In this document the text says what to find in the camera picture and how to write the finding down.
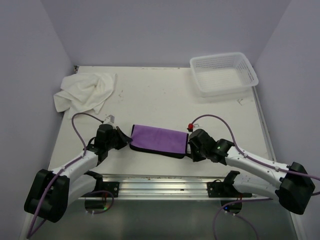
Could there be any white crumpled towel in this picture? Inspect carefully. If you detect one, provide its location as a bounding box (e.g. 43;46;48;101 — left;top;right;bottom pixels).
53;72;117;119

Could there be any white perforated plastic basket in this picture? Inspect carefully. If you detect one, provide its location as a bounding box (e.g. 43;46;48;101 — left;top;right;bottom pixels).
189;52;259;97

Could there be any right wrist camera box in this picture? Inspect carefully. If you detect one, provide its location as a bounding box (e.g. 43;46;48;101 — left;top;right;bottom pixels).
187;123;199;133

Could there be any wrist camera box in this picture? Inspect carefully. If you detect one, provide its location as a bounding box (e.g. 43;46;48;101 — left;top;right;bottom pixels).
103;114;115;126
187;123;199;133

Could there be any purple microfiber towel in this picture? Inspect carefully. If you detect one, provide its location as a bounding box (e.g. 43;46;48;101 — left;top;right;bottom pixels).
129;124;189;159

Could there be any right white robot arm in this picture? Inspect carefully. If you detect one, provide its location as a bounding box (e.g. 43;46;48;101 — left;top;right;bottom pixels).
188;129;316;215

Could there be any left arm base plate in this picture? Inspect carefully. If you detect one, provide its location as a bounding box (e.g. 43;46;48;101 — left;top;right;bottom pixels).
84;181;120;199

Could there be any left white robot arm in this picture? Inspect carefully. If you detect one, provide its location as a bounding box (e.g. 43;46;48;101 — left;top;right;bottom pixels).
24;124;132;223

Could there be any aluminium mounting rail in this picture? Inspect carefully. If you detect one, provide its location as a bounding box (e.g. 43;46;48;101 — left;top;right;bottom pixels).
102;174;279;201

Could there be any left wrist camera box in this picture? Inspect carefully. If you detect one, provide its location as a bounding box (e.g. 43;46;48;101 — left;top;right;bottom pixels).
103;114;115;126

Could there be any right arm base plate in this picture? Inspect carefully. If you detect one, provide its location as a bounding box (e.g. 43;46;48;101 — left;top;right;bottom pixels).
206;179;253;198

